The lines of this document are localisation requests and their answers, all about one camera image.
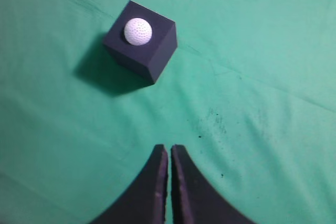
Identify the white dimpled golf ball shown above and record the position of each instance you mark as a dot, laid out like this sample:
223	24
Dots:
138	31

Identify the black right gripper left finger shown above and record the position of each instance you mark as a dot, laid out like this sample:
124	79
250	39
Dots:
144	201

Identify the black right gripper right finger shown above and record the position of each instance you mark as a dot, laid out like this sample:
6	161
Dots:
194	199

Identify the black foam cube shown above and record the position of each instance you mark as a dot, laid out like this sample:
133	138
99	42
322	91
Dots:
150	59

